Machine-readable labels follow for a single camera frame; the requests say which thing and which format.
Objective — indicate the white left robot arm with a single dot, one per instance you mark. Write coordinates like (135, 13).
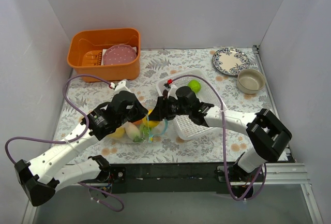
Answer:
(50, 172)

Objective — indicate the orange plastic tub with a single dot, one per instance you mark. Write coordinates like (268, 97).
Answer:
(86, 41)

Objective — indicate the yellow lemon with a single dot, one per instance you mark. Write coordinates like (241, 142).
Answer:
(150, 124)

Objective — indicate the blue floral ceramic plate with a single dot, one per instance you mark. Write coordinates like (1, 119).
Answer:
(230, 61)

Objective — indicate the floral table mat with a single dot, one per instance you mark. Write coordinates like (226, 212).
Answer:
(215, 146)

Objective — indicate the white radish with leaves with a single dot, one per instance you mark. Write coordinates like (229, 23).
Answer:
(133, 133)

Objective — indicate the orange dish rack insert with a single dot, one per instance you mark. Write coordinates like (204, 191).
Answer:
(92, 58)

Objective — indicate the beige ceramic bowl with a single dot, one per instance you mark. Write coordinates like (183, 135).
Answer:
(250, 81)

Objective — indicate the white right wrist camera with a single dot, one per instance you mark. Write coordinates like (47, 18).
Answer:
(171, 88)

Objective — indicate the clear zip top bag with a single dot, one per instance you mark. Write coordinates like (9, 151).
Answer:
(154, 132)

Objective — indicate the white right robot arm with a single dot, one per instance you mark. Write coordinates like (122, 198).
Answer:
(268, 135)

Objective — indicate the green avocado half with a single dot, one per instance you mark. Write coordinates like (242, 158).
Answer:
(144, 131)

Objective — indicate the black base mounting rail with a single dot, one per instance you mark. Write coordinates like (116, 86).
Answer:
(169, 177)

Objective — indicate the pink polka dot plate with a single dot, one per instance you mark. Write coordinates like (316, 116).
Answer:
(119, 54)

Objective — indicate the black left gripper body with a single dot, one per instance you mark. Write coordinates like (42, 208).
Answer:
(138, 108)

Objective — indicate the bumpy green lime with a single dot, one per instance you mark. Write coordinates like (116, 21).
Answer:
(194, 85)

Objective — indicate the white perforated plastic basket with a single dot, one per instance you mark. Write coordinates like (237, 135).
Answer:
(184, 127)

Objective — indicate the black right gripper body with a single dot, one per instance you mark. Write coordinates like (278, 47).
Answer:
(160, 109)

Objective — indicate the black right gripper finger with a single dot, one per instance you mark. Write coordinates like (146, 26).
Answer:
(162, 103)
(157, 115)

